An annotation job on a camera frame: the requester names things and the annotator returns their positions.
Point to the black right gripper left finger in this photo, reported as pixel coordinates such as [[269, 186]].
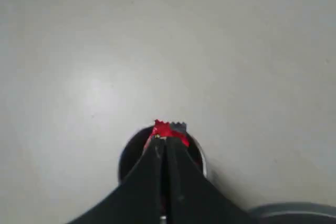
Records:
[[138, 198]]

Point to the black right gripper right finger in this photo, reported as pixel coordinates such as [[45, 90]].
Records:
[[189, 197]]

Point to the red candy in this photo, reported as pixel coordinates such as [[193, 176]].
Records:
[[163, 130]]

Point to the stainless steel cup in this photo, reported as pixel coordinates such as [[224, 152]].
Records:
[[134, 149]]

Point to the stainless steel bowl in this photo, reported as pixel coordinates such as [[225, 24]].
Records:
[[294, 212]]

